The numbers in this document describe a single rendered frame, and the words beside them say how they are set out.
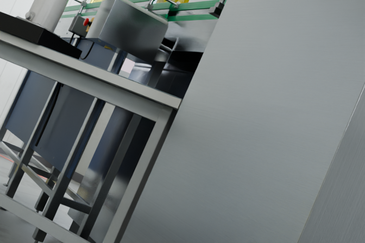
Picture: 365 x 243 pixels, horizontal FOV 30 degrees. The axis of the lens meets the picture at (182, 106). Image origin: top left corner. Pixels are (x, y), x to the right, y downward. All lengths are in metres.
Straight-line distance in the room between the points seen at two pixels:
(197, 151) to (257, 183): 0.30
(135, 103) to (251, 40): 0.77
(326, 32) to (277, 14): 0.23
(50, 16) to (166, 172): 1.14
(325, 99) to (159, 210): 0.58
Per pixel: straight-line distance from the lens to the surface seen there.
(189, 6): 2.61
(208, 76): 1.74
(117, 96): 2.35
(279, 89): 1.43
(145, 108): 2.28
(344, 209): 1.24
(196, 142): 1.65
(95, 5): 3.49
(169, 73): 3.01
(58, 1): 2.70
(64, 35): 3.75
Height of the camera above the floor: 0.56
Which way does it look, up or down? 4 degrees up
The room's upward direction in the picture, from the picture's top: 24 degrees clockwise
